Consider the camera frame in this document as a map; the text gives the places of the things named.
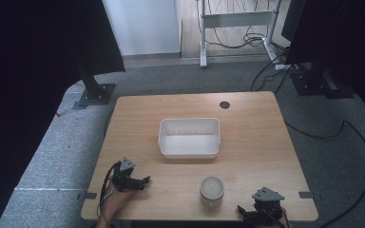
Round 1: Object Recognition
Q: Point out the black stand base plate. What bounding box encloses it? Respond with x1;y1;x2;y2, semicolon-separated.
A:
289;66;355;100

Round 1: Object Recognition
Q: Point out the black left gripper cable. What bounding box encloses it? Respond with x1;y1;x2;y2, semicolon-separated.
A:
97;161;122;220

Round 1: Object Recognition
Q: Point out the bundle of black cables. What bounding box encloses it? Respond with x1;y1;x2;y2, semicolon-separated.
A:
196;0;291;55

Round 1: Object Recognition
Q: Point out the white metal desk frame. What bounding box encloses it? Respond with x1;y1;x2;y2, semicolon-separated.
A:
198;0;283;69

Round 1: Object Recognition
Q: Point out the clear jar with white lid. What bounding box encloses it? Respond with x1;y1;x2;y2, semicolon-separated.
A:
199;176;225;207

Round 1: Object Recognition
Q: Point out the black metal stand with base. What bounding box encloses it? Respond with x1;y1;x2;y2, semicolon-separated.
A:
74;56;117;107

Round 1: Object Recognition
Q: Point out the black curtain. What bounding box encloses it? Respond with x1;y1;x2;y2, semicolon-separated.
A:
284;0;365;126
0;0;126;228

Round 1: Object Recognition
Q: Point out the grey tape marker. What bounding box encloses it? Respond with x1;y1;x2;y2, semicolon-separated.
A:
76;191;98;200
298;191;323;200

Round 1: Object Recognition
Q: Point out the person's left hand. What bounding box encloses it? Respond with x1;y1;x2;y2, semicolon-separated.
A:
101;183;137;220

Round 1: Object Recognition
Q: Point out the dark monitor panel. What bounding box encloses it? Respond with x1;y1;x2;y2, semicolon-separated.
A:
280;0;307;44

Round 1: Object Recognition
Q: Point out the white plastic bin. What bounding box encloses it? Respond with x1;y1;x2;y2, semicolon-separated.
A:
157;117;221;161

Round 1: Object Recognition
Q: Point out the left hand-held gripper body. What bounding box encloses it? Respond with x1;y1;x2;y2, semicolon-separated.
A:
111;156;142;193

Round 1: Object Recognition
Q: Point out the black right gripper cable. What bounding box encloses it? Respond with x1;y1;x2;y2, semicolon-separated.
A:
259;206;288;228

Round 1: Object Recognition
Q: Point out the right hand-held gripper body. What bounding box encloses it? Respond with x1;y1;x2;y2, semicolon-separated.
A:
251;185;286;220

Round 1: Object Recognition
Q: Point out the white power strip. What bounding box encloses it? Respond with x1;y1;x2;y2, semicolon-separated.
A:
274;63;299;71

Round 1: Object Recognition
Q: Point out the person's right hand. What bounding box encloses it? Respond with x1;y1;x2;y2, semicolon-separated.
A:
274;206;296;228

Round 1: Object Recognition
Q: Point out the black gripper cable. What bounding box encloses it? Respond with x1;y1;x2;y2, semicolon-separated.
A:
259;206;288;228
97;161;122;220

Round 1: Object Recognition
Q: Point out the black cable by power strip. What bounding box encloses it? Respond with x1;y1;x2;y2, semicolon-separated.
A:
249;51;291;95

